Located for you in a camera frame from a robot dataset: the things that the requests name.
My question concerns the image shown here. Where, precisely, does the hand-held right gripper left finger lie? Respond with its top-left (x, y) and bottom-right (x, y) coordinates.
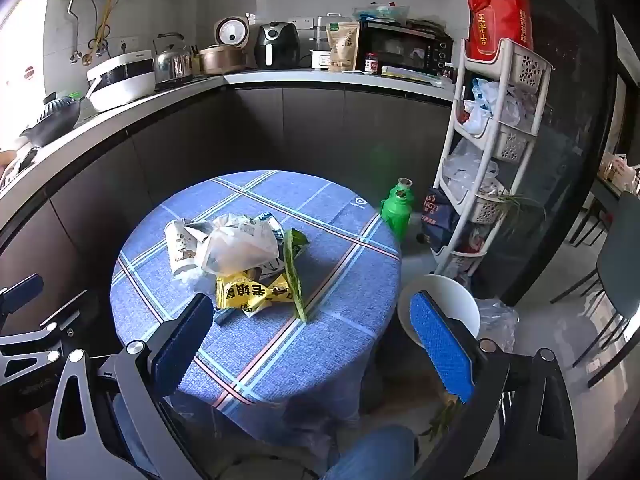
top-left (47, 292), bottom-right (216, 480)

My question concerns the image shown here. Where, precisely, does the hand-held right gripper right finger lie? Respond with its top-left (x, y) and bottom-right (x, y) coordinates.
top-left (407, 290), bottom-right (582, 480)

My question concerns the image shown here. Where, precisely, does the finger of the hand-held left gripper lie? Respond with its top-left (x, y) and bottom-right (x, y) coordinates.
top-left (0, 292), bottom-right (101, 411)
top-left (0, 274), bottom-right (45, 314)

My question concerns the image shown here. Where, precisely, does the white round bin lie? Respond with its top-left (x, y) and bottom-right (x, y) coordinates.
top-left (396, 274), bottom-right (482, 348)

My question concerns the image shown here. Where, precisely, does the yellow snack wrapper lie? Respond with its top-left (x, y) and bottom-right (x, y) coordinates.
top-left (215, 270), bottom-right (296, 315)

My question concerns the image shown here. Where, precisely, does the printed paper cup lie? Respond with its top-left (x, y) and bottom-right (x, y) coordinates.
top-left (164, 219), bottom-right (216, 281)

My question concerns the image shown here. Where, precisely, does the translucent plastic bag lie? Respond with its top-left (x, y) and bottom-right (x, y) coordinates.
top-left (195, 214), bottom-right (281, 277)

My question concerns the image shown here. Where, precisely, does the blue white wrapper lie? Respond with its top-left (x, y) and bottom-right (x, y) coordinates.
top-left (240, 212), bottom-right (286, 241)

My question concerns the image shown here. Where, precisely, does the crumpled clear plastic bag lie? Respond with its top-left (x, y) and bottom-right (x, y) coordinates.
top-left (475, 297), bottom-right (521, 356)

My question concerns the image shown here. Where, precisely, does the green vegetable scrap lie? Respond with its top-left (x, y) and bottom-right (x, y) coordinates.
top-left (425, 400), bottom-right (466, 436)

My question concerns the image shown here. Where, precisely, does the red plastic bag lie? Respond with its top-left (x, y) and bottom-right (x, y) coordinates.
top-left (457, 232), bottom-right (488, 261)

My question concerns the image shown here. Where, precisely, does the navy shopping bag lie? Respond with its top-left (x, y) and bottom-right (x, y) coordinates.
top-left (419, 187), bottom-right (463, 253)

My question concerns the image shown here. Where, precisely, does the person's jeans leg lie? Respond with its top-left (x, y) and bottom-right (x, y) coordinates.
top-left (322, 425), bottom-right (418, 480)

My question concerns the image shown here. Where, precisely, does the blue plaid tablecloth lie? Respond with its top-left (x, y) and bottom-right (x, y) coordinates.
top-left (109, 170), bottom-right (402, 446)

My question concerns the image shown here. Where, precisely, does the green onion bunch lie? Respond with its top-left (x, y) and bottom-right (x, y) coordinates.
top-left (495, 192), bottom-right (546, 231)

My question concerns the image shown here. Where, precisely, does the black wok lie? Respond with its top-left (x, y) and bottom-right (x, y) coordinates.
top-left (20, 92), bottom-right (83, 148)

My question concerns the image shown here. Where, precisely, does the grey dining chair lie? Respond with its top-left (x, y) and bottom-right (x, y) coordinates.
top-left (550, 190), bottom-right (640, 386)

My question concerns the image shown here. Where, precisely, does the white multi cooker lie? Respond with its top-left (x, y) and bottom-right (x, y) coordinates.
top-left (86, 56), bottom-right (156, 113)

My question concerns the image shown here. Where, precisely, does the dark kitchen cabinet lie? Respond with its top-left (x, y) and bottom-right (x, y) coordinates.
top-left (0, 67), bottom-right (456, 306)

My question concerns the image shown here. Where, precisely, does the white plastic bag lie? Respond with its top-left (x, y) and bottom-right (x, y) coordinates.
top-left (462, 77), bottom-right (538, 133)

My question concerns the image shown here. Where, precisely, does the steel kettle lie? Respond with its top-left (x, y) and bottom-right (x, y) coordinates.
top-left (152, 32), bottom-right (193, 86)

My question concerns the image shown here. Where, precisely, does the open beige rice cooker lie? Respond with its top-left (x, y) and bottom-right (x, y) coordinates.
top-left (199, 44), bottom-right (248, 76)

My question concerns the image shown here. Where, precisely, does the white plastic storage rack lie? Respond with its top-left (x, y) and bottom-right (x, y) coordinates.
top-left (432, 37), bottom-right (553, 278)

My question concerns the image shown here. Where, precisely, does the black toaster oven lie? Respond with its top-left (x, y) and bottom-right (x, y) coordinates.
top-left (359, 20), bottom-right (455, 77)

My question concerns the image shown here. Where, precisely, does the brown paper pouch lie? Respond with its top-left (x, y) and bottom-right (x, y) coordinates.
top-left (326, 21), bottom-right (362, 73)

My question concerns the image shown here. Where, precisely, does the black air fryer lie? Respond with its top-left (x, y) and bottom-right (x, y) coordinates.
top-left (254, 21), bottom-right (301, 70)

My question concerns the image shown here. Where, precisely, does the red gift bag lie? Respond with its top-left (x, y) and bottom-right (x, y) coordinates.
top-left (466, 0), bottom-right (534, 60)

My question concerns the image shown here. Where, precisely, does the blue plastic package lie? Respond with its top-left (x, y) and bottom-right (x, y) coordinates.
top-left (352, 4), bottom-right (411, 23)

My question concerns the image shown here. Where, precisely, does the yellow gas hose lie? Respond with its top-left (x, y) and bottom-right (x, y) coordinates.
top-left (97, 0), bottom-right (113, 56)

